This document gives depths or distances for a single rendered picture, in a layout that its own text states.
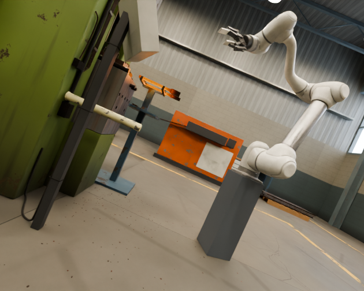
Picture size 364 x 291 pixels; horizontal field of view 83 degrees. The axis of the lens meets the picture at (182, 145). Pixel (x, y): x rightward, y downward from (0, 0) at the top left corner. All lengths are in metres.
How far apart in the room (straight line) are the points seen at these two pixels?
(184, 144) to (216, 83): 5.00
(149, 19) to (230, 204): 1.17
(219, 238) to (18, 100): 1.45
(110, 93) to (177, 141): 3.65
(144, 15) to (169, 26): 9.42
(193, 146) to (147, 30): 4.20
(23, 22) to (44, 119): 0.50
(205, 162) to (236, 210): 3.55
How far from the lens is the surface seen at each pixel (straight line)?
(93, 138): 1.50
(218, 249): 1.63
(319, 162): 10.69
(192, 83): 9.39
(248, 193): 1.54
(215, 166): 5.05
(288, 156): 1.40
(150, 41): 0.95
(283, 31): 1.45
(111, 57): 1.06
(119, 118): 1.21
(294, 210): 6.83
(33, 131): 1.33
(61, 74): 1.29
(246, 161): 1.54
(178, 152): 4.99
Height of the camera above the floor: 0.66
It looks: 2 degrees down
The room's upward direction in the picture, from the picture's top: 24 degrees clockwise
